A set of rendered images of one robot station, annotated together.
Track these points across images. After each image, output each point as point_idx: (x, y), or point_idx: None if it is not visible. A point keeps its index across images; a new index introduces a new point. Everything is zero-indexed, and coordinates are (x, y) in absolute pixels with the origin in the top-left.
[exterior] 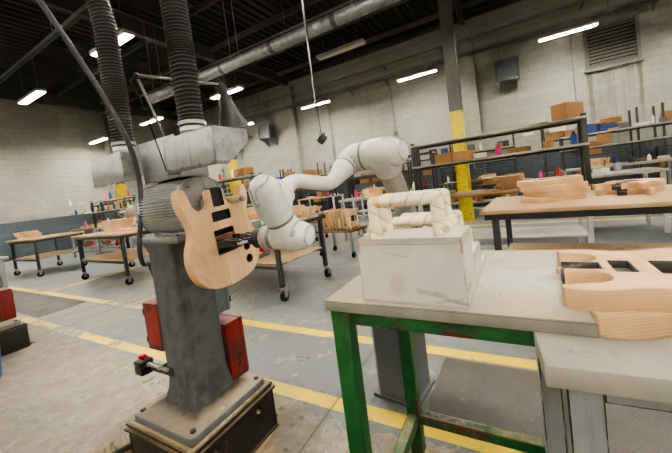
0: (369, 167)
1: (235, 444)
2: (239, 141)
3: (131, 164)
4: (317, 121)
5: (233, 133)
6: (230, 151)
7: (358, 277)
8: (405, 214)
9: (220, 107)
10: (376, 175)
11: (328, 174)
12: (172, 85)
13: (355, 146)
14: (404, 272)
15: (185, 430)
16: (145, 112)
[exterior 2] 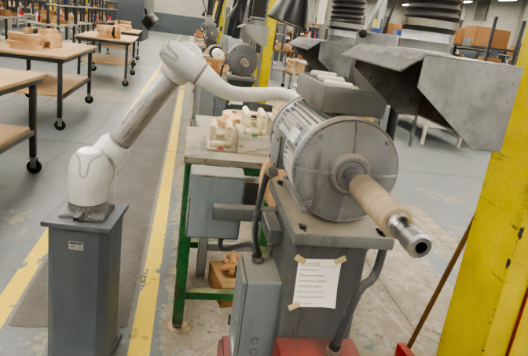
0: None
1: None
2: (309, 53)
3: (408, 78)
4: None
5: (317, 45)
6: (321, 67)
7: (263, 162)
8: (250, 112)
9: None
10: (183, 81)
11: (226, 83)
12: None
13: (196, 49)
14: None
15: None
16: None
